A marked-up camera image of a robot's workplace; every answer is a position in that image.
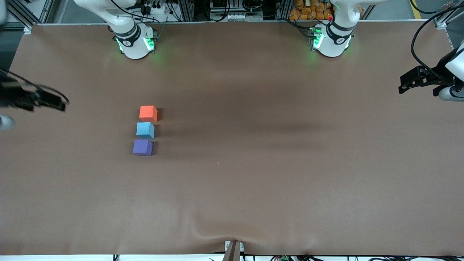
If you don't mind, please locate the blue foam block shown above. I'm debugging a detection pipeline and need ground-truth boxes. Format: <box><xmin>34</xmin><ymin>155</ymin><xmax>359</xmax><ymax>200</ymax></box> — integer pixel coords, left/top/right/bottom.
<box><xmin>136</xmin><ymin>122</ymin><xmax>156</xmax><ymax>139</ymax></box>

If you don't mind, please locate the orange foam block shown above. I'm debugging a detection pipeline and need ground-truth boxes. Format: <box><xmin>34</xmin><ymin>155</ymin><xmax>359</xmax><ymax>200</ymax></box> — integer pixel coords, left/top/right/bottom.
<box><xmin>139</xmin><ymin>105</ymin><xmax>158</xmax><ymax>123</ymax></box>

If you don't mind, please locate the purple foam block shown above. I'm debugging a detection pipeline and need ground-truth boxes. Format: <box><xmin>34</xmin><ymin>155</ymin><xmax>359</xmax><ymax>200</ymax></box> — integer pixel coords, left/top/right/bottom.
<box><xmin>133</xmin><ymin>139</ymin><xmax>153</xmax><ymax>156</ymax></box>

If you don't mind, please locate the bag of orange fruits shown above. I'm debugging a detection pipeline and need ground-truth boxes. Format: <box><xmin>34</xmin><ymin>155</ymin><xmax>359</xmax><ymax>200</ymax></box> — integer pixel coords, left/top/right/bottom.
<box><xmin>289</xmin><ymin>0</ymin><xmax>363</xmax><ymax>21</ymax></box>

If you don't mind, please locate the white power strip with plugs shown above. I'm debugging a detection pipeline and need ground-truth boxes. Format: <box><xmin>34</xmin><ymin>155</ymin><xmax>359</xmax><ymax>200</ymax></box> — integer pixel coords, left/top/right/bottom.
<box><xmin>141</xmin><ymin>0</ymin><xmax>182</xmax><ymax>22</ymax></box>

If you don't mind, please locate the white socket strip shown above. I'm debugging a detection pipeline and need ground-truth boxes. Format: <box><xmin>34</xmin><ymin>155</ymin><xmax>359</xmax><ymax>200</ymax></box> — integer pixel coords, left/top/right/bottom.
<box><xmin>210</xmin><ymin>13</ymin><xmax>263</xmax><ymax>21</ymax></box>

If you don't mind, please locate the brown table cover sheet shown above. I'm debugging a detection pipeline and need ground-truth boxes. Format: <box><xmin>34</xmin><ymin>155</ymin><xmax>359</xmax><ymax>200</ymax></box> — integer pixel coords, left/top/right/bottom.
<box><xmin>0</xmin><ymin>21</ymin><xmax>464</xmax><ymax>256</ymax></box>

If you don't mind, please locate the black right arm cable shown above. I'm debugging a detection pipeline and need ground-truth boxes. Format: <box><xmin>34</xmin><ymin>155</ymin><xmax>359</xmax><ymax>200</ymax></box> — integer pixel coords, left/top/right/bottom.
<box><xmin>0</xmin><ymin>68</ymin><xmax>69</xmax><ymax>104</ymax></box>

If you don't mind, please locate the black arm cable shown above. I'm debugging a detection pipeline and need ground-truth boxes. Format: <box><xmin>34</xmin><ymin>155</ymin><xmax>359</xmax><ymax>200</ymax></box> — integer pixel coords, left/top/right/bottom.
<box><xmin>411</xmin><ymin>2</ymin><xmax>464</xmax><ymax>81</ymax></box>
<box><xmin>0</xmin><ymin>68</ymin><xmax>69</xmax><ymax>104</ymax></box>

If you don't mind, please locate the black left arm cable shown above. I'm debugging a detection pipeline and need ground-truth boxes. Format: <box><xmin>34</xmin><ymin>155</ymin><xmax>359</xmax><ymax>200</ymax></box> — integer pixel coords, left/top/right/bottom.
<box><xmin>411</xmin><ymin>2</ymin><xmax>464</xmax><ymax>81</ymax></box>

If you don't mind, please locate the aluminium frame profile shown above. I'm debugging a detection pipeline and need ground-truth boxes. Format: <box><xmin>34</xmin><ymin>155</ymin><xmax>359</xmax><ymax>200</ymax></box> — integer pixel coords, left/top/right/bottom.
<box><xmin>178</xmin><ymin>0</ymin><xmax>195</xmax><ymax>22</ymax></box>
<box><xmin>433</xmin><ymin>0</ymin><xmax>464</xmax><ymax>50</ymax></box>
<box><xmin>7</xmin><ymin>0</ymin><xmax>55</xmax><ymax>34</ymax></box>
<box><xmin>275</xmin><ymin>0</ymin><xmax>294</xmax><ymax>20</ymax></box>

